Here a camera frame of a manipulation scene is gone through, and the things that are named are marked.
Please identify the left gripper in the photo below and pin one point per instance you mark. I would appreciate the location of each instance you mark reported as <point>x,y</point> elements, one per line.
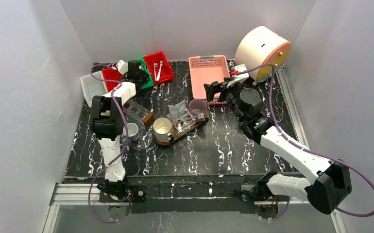
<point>142,76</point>

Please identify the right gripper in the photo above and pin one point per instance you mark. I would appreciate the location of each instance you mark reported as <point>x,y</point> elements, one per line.
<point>218,90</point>

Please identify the purple mug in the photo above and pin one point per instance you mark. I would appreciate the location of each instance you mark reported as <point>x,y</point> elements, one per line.
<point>198,108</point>

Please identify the beige toothbrush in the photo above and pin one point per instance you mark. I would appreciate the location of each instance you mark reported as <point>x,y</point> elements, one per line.
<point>197,118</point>

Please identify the clear holder with round holes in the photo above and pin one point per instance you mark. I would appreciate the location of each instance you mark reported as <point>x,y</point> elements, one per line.
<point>135,110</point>

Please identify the black cap toothpaste tube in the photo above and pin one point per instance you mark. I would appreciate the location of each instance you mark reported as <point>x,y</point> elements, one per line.
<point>181,107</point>

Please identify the orange cap toothpaste tube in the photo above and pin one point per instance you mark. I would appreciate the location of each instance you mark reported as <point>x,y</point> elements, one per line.
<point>174,112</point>

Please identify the clear textured square holder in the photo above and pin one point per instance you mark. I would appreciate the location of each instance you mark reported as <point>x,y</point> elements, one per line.
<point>182,128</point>

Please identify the grey mug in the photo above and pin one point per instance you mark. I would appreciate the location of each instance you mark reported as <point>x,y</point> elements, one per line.
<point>132,131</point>

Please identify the white ribbed mug black rim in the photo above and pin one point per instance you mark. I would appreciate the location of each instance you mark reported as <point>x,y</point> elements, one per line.
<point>163,129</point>

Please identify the brown wooden holder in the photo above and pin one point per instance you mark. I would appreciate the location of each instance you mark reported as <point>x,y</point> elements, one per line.
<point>148,120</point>

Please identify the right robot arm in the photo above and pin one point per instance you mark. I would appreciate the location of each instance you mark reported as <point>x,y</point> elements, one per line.
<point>324,184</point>

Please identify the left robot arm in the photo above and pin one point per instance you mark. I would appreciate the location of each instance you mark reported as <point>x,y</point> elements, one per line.
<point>108,123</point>

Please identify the white toothbrush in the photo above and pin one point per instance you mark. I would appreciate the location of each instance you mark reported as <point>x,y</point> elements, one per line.
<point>158,73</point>
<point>155,66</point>

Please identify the brown oval wooden tray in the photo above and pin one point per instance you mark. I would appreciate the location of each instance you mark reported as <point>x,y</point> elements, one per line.
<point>177,137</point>

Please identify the green plastic bin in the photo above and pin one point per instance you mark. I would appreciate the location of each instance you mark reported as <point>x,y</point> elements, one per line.
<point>140,64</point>

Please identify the pink perforated basket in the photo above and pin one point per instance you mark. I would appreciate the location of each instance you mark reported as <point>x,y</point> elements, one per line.
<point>206,69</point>

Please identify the left red plastic bin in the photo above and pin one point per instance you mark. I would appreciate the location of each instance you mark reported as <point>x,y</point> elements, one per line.
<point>110,74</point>

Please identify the red plastic bin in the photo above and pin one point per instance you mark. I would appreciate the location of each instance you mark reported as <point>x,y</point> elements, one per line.
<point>110,74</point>
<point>166,72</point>

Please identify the right red plastic bin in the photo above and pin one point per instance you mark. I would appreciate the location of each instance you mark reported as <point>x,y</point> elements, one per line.
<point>166,72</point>

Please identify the white plastic bin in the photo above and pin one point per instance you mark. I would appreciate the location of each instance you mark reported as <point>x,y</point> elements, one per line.
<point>91,87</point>

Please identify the white cylindrical appliance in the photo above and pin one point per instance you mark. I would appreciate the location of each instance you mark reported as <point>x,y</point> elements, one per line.
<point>261,46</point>

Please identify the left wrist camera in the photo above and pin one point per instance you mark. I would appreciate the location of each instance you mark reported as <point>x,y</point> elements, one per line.
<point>121,67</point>

